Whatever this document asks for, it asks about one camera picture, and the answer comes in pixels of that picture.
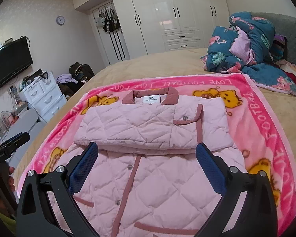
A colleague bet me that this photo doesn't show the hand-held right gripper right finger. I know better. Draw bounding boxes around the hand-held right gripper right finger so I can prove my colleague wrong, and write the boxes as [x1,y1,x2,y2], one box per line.
[195,142,278,237]

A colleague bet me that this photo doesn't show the black bag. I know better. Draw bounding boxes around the black bag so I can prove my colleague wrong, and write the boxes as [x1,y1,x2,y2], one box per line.
[69,62,95,84]

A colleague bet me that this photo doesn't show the person's left hand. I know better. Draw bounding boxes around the person's left hand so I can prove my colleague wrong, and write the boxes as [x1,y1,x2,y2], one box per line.
[0,166,16,218]

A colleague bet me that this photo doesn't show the grey headboard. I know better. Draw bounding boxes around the grey headboard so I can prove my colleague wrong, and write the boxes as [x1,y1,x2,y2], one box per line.
[249,12,296,68]

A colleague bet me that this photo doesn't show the black television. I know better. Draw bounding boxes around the black television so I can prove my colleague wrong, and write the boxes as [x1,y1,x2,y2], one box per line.
[0,38,34,92]

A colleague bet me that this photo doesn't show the white wardrobe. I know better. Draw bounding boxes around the white wardrobe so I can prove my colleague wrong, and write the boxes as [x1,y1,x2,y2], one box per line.
[72,0,230,55]

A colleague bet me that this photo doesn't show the grey curved cabinet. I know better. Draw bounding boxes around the grey curved cabinet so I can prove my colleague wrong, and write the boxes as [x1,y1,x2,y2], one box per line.
[0,109,48,165]

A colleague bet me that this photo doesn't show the dark clothes pile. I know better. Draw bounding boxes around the dark clothes pile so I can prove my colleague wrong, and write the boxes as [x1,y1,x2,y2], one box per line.
[57,80,85,98]

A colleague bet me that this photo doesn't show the pink quilted jacket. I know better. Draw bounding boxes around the pink quilted jacket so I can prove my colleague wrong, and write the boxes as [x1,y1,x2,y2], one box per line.
[46,87,249,237]

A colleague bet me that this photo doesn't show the blue flamingo quilt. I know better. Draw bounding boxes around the blue flamingo quilt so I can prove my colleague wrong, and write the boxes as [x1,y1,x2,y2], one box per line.
[200,12,296,97]

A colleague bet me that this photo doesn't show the black flat object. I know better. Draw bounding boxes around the black flat object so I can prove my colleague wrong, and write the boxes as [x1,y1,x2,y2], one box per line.
[30,70,49,80]

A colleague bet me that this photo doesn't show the tan plush bed cover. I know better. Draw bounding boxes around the tan plush bed cover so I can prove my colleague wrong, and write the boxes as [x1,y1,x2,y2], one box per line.
[8,47,296,198]

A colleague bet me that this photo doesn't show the small fan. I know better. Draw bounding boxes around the small fan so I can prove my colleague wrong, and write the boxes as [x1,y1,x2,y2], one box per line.
[0,111,10,141]

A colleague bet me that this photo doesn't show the black hanging bags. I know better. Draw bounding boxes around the black hanging bags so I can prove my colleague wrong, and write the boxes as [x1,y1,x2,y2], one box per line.
[97,8,121,33]

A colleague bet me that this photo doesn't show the white door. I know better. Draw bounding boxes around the white door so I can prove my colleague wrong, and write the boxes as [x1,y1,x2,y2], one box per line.
[90,1,131,66]

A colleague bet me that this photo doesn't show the purple clothes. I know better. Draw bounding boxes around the purple clothes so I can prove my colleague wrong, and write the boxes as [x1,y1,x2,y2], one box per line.
[55,73,76,84]

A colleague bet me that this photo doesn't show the person's yellow-green garment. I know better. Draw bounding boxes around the person's yellow-green garment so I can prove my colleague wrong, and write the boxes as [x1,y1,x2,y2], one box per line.
[0,206,16,237]

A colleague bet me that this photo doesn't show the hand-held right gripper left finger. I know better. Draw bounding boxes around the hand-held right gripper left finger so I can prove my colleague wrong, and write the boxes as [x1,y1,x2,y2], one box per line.
[15,142,99,237]

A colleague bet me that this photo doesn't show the white drawer cabinet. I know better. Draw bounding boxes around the white drawer cabinet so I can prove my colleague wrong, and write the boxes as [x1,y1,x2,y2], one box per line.
[22,71,67,123]

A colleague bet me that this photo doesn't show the pink printed blanket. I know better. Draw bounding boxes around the pink printed blanket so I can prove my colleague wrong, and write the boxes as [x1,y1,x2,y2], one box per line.
[17,73,296,237]

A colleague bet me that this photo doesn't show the striped purple cloth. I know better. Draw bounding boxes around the striped purple cloth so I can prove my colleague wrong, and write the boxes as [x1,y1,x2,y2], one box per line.
[271,34,288,61]

